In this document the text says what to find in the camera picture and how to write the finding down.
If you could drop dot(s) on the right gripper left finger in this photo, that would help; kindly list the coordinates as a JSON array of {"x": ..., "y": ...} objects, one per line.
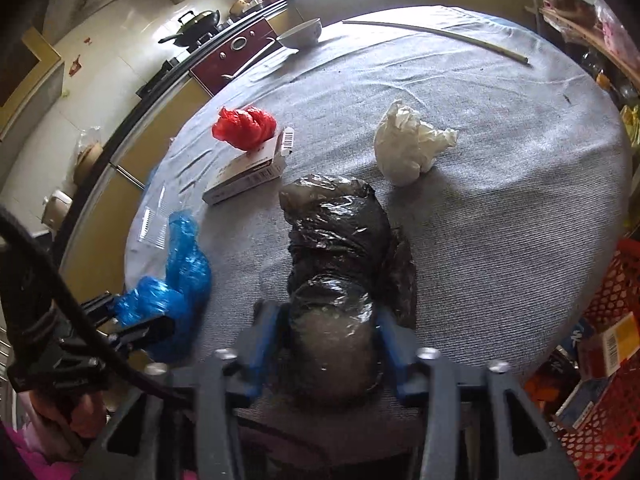
[{"x": 195, "y": 435}]

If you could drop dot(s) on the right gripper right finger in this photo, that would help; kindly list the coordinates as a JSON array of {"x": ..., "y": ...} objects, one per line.
[{"x": 479, "y": 422}]

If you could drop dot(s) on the blue white carton box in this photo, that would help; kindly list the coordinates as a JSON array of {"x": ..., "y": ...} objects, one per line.
[{"x": 579, "y": 405}]

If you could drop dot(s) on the blue plastic bag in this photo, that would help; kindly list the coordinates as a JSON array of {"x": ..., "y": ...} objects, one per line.
[{"x": 182, "y": 294}]

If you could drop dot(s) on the orange cardboard box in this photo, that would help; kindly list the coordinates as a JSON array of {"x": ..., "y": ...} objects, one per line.
[{"x": 602, "y": 355}]

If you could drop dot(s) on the clear plastic tray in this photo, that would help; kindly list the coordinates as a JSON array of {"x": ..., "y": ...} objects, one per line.
[{"x": 154, "y": 226}]

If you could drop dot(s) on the black plastic bag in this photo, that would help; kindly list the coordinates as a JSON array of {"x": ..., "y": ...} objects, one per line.
[{"x": 348, "y": 261}]

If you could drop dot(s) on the white purple medicine box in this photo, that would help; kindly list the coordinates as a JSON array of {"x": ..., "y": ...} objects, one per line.
[{"x": 251, "y": 169}]

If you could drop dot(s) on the red plastic bag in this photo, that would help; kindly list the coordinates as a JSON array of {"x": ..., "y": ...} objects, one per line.
[{"x": 244, "y": 128}]

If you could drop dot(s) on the white plastic bag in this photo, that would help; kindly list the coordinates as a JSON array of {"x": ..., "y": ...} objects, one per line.
[{"x": 405, "y": 147}]

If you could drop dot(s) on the left hand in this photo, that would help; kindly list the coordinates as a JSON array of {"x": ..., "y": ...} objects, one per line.
[{"x": 87, "y": 417}]

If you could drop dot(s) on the red plastic basket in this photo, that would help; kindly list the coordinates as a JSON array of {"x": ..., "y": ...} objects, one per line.
[{"x": 607, "y": 445}]

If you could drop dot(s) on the white rice cooker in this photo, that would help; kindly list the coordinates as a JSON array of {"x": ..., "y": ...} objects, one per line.
[{"x": 55, "y": 208}]

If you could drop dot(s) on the brown clay pot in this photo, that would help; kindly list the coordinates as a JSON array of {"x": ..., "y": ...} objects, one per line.
[{"x": 85, "y": 162}]

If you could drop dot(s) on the grey tablecloth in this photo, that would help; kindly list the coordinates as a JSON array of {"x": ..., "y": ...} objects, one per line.
[{"x": 511, "y": 230}]

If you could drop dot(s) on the yellow upper cabinet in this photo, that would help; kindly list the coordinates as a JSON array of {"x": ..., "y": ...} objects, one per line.
[{"x": 31, "y": 81}]

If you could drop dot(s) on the black wok with lid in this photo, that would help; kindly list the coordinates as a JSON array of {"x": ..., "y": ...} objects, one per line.
[{"x": 194, "y": 27}]

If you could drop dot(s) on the dark red built-in oven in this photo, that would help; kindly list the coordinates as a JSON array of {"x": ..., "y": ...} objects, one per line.
[{"x": 224, "y": 63}]

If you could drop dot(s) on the white ceramic bowl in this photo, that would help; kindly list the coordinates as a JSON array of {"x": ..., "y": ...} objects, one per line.
[{"x": 302, "y": 36}]

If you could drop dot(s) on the long thin wooden stick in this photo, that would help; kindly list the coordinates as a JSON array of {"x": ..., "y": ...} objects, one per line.
[{"x": 514, "y": 56}]

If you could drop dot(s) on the metal storage rack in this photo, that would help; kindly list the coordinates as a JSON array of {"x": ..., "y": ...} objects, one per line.
[{"x": 594, "y": 24}]

